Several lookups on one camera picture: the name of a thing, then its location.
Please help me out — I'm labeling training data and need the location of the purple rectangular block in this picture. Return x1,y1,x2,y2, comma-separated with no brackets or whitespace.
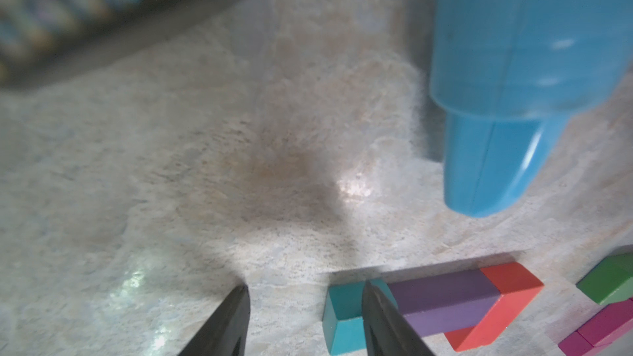
558,298,632,356

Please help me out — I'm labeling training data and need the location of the dark purple block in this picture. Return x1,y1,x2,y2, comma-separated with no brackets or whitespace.
388,270,500,337

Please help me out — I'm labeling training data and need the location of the blue microphone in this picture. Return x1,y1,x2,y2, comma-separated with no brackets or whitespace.
430,0,632,218

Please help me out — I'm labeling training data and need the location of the glittery silver microphone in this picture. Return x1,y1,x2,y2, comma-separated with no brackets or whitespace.
1,0,242,92

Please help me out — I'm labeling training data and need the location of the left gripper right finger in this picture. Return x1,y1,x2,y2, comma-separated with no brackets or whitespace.
362,281,435,356

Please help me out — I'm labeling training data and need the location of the red block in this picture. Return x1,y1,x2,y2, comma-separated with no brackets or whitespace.
444,262,544,352

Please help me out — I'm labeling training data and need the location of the teal square block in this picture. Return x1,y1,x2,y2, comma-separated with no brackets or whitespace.
321,278,399,356

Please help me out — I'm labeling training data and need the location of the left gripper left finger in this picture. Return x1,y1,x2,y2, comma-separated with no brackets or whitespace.
178,283,251,356

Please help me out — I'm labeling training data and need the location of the green square block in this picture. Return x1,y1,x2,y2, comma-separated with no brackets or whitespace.
576,253,632,305

